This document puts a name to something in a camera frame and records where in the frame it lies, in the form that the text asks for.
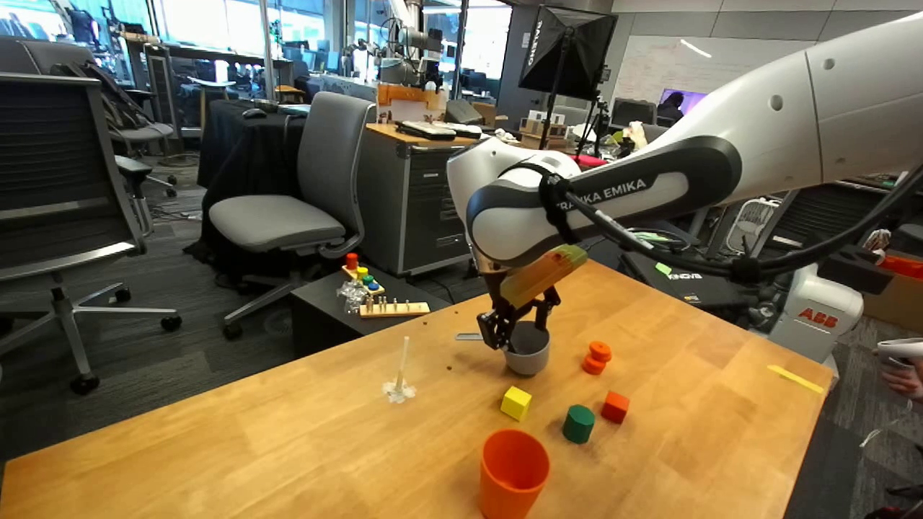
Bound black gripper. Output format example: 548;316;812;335
475;288;558;348

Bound gray cup with handle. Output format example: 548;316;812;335
452;321;553;381

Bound yellow cube block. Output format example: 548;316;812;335
498;386;530;422

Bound green cylinder block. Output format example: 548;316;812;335
561;403;594;445

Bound white ABB robot base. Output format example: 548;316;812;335
769;266;861;364

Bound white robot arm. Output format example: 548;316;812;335
447;11;923;348

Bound orange plastic cup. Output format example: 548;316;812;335
478;429;550;519

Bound orange double disc block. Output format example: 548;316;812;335
580;340;612;376

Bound gray metal cabinet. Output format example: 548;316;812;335
361;123;470;278

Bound colorful stacking toy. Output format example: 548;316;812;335
336;253;429;316

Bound red cube block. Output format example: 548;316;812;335
599;393;628;425

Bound black low side table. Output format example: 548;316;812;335
289;272;483;354

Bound gray office chair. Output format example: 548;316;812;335
207;93;375;340

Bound yellow tape strip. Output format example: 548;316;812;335
766;364;828;396

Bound dark mesh office chair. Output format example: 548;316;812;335
0;71;181;396

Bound wrist camera with wooden mount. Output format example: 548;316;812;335
498;246;587;309

